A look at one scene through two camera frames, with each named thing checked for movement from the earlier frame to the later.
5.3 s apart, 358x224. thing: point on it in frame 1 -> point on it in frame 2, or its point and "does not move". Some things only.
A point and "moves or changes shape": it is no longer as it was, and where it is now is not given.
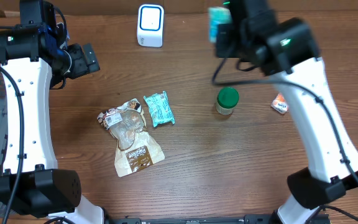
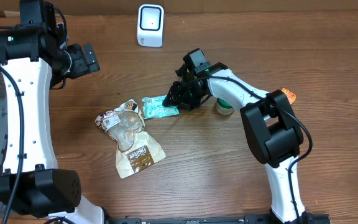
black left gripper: [83, 66] does not move
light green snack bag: [160, 107] moves or changes shape
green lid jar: [227, 98] does not move
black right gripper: [222, 43] -> [181, 99]
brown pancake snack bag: [136, 149] does not move
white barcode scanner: [150, 25] does not move
